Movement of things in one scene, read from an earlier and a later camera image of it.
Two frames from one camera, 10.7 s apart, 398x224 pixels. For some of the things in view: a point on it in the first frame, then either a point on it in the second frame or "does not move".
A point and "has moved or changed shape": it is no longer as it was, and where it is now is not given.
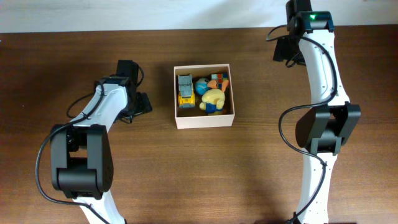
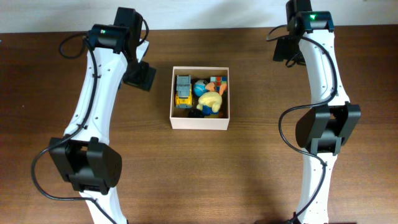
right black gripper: [280, 51] does not move
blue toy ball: [201, 86] does not move
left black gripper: [144, 106] -> [141, 81]
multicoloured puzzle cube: [219, 78] has moved or changed shape
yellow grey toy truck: [186, 94] does not move
